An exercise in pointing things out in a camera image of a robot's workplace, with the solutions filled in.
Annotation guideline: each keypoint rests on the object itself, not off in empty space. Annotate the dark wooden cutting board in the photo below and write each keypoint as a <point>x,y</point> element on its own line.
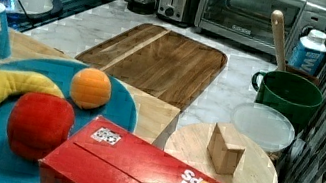
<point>169,66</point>

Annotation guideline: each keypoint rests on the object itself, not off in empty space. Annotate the orange plush orange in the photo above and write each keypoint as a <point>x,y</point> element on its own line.
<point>90,88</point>

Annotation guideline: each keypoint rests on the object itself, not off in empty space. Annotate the red Froot Loops cereal box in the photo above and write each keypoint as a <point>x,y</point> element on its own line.
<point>102,152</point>

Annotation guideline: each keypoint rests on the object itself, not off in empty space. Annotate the clear plastic lidded jar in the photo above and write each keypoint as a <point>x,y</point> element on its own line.
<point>264,125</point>

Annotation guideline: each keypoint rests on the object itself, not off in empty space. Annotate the silver toaster oven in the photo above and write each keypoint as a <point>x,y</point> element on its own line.
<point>249,21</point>

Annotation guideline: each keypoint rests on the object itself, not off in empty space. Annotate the round wooden jar lid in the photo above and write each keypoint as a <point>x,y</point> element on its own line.
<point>189,145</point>

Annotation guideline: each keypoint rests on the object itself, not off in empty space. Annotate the red plush apple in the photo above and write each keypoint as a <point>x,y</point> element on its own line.
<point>38,124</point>

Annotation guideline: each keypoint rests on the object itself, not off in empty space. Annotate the green mug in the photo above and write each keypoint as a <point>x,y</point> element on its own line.
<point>295,97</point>

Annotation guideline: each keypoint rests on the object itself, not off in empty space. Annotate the wooden spoon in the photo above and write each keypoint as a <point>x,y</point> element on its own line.
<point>277,23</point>

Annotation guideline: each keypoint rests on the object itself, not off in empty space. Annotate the blue white bottle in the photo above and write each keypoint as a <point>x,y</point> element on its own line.
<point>309,52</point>

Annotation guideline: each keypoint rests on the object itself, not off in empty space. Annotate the yellow plush banana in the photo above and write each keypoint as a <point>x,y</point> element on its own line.
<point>20,82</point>

